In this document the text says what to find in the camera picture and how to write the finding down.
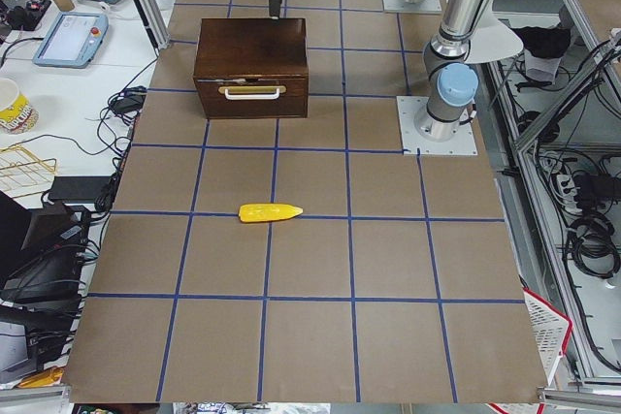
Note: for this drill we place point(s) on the wooden drawer with white handle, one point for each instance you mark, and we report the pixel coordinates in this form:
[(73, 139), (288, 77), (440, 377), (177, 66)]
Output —
[(253, 98)]

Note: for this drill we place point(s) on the yellow corn cob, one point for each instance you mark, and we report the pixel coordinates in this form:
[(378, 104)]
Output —
[(268, 212)]

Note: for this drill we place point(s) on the dark brown wooden box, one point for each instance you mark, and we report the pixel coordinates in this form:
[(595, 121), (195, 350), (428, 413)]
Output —
[(252, 48)]

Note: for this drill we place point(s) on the black power adapter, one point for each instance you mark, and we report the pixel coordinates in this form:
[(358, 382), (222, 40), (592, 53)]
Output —
[(128, 100)]

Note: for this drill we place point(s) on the blue grey teach pendant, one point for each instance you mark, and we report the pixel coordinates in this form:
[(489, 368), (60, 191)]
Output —
[(72, 41)]

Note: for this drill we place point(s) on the popcorn paper cup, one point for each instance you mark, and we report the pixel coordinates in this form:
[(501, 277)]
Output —
[(17, 114)]

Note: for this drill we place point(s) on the white red plastic basket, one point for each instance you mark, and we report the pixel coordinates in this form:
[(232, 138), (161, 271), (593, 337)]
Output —
[(552, 330)]

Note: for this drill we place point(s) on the gold wire rack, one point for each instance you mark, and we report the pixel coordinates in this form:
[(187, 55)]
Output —
[(23, 173)]

